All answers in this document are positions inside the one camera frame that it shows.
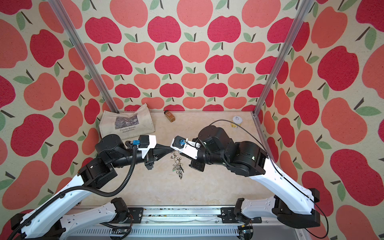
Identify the metal key organizer plate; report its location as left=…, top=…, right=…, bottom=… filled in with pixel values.
left=171, top=152, right=184, bottom=180

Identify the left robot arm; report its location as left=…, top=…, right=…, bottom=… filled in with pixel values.
left=8, top=134, right=174, bottom=240

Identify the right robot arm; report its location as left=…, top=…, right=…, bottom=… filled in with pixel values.
left=171, top=125, right=321, bottom=229

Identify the beige printed tote bag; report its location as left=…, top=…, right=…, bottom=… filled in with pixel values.
left=99, top=104, right=155, bottom=140

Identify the small amber bottle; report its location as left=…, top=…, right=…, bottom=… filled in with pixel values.
left=164, top=110, right=176, bottom=123

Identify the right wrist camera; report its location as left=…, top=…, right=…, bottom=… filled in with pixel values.
left=170, top=136, right=201, bottom=160

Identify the front aluminium rail base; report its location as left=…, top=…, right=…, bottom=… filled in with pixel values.
left=59, top=205, right=310, bottom=240

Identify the left aluminium frame post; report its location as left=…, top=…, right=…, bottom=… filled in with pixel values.
left=48, top=0, right=120, bottom=113

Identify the aluminium frame post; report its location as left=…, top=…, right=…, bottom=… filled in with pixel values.
left=48, top=0, right=120, bottom=113
left=252, top=1, right=315, bottom=119

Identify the right aluminium frame post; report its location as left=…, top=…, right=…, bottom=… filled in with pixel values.
left=252, top=1, right=315, bottom=119

